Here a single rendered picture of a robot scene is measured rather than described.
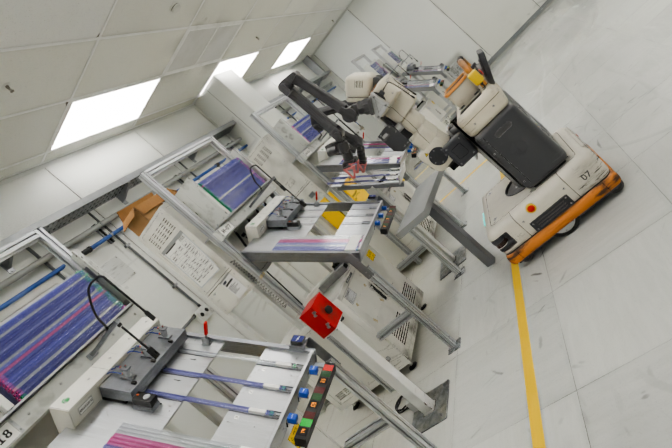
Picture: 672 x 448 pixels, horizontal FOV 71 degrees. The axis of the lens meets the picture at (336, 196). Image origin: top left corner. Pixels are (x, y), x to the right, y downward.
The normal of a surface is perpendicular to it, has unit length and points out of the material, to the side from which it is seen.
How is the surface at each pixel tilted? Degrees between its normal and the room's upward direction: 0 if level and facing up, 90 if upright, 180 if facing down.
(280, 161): 90
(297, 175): 90
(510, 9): 90
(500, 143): 90
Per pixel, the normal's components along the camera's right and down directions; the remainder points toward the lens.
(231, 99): -0.27, 0.38
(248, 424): -0.07, -0.92
